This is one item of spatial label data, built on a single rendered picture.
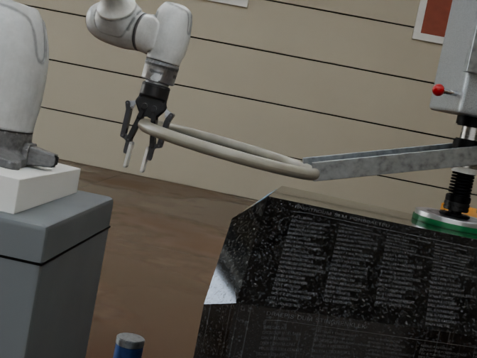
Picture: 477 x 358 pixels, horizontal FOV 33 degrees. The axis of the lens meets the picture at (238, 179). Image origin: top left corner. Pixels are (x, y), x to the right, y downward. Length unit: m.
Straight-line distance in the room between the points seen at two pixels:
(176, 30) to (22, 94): 0.78
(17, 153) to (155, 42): 0.78
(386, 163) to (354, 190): 6.16
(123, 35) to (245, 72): 6.18
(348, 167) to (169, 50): 0.55
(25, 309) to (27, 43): 0.44
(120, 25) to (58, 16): 6.60
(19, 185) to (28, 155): 0.16
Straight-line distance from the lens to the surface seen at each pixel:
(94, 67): 8.61
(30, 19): 1.44
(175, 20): 2.12
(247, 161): 1.89
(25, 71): 1.42
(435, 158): 2.21
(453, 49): 2.30
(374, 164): 2.16
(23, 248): 1.27
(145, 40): 2.14
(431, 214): 2.23
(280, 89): 8.29
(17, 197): 1.30
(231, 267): 2.00
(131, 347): 2.87
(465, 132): 2.28
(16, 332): 1.31
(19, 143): 1.44
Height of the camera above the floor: 1.05
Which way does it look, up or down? 6 degrees down
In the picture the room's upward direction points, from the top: 11 degrees clockwise
